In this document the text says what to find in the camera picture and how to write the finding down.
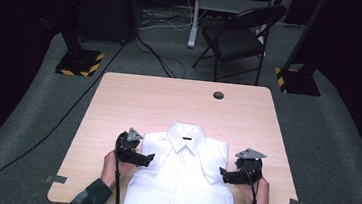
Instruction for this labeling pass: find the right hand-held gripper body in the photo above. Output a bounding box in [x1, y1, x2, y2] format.
[232, 146, 269, 186]

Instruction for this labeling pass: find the left hand-held gripper black cable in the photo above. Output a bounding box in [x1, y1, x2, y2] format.
[109, 132, 129, 204]

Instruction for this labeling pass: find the long black floor cable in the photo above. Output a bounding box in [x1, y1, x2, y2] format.
[0, 23, 133, 204]

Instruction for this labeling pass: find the white desk frame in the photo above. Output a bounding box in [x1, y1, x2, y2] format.
[187, 0, 278, 56]

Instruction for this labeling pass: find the black folding chair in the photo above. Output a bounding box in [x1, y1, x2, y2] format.
[190, 0, 288, 89]

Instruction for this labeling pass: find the bundle of floor cables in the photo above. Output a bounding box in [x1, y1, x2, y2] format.
[138, 7, 196, 36]

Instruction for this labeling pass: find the person's right hand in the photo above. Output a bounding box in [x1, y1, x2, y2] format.
[238, 174, 275, 204]

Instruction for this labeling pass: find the stand with striped base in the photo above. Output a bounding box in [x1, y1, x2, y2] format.
[272, 0, 330, 97]
[52, 3, 111, 79]

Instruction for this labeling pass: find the person's left hand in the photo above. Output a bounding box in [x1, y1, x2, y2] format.
[100, 149, 135, 191]

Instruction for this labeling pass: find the white short-sleeved shirt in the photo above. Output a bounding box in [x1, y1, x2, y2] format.
[122, 117, 245, 204]

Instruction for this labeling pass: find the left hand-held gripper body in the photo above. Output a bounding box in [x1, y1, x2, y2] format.
[113, 125, 145, 164]

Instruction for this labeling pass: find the dark cabinet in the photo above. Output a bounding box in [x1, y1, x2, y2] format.
[69, 0, 142, 46]

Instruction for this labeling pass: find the looped black floor cable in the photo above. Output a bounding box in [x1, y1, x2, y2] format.
[130, 36, 189, 80]

